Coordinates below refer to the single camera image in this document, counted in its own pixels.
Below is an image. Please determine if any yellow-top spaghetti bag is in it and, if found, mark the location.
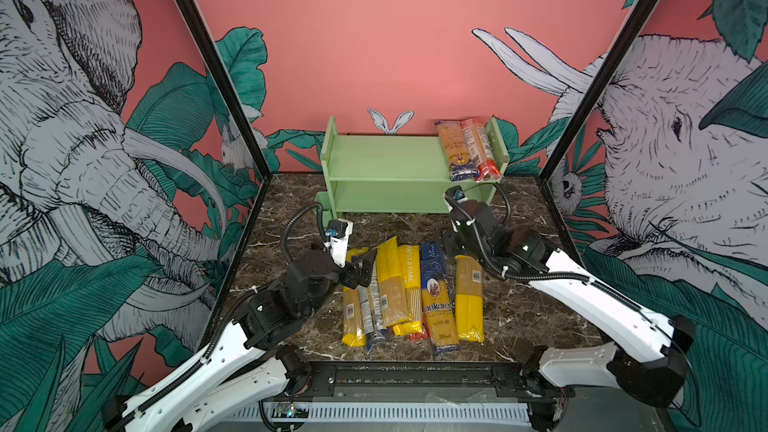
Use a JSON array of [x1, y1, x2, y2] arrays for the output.
[[376, 237, 410, 327]]

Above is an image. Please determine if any red-ended spaghetti bag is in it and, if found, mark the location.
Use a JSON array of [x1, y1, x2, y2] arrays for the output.
[[460, 118, 501, 182]]

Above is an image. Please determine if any blue-ended chinese label spaghetti bag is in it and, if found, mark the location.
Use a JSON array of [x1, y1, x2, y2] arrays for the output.
[[435, 121, 480, 181]]

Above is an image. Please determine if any ankara blue yellow spaghetti bag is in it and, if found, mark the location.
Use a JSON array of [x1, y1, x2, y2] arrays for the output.
[[419, 242, 459, 355]]

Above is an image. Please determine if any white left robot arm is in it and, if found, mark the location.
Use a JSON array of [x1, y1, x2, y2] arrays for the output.
[[102, 250, 377, 431]]

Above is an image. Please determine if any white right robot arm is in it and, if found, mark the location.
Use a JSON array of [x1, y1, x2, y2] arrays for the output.
[[441, 188, 695, 407]]

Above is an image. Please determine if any green two-tier shelf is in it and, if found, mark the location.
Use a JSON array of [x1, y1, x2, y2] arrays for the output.
[[314, 115, 511, 220]]

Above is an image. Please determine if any yellow pastatime spaghetti bag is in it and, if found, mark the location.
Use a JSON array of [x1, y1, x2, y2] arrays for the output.
[[393, 245, 423, 337]]

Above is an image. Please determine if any yellow spaghetti bag far left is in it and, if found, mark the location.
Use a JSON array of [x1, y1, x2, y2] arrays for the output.
[[340, 247, 370, 348]]

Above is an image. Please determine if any yellow spaghetti bag far right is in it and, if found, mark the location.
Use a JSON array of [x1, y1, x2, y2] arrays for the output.
[[455, 255, 485, 343]]

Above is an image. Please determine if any red spaghetti bag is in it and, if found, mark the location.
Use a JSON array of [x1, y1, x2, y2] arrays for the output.
[[408, 322, 430, 343]]

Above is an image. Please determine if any white vented strip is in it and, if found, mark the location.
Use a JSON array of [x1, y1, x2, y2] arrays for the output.
[[231, 402, 531, 427]]

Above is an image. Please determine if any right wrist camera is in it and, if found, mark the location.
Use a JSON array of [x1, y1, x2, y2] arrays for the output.
[[444, 185, 467, 204]]

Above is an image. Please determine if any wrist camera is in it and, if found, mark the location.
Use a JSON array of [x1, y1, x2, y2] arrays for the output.
[[326, 219, 353, 267], [444, 185, 467, 204]]

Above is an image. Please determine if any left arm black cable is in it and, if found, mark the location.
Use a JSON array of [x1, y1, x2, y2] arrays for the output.
[[107, 202, 328, 432]]

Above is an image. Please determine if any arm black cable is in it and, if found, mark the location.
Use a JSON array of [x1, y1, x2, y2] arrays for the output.
[[107, 202, 328, 432], [443, 182, 691, 361]]

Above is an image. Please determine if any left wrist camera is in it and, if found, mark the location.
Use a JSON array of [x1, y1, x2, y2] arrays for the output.
[[326, 219, 353, 267]]

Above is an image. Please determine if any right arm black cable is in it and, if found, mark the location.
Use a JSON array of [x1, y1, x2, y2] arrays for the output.
[[443, 182, 691, 361]]

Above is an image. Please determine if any black right corner post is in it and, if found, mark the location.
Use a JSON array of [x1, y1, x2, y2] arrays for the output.
[[538, 0, 690, 181]]

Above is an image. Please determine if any black corner post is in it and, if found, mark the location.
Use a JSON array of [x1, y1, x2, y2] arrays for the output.
[[538, 0, 690, 181], [149, 0, 273, 180]]

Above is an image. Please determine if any black left corner post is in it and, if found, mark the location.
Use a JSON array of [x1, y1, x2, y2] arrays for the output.
[[149, 0, 273, 180]]

